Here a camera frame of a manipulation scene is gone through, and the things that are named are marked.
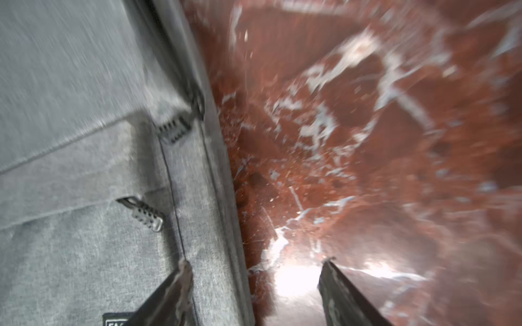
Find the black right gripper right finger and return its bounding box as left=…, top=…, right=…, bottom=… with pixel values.
left=318, top=259, right=391, bottom=326

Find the grey fabric backpack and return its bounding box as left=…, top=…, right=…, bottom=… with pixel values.
left=1, top=1, right=255, bottom=325

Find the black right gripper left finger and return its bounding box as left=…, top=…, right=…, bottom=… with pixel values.
left=125, top=259, right=194, bottom=326

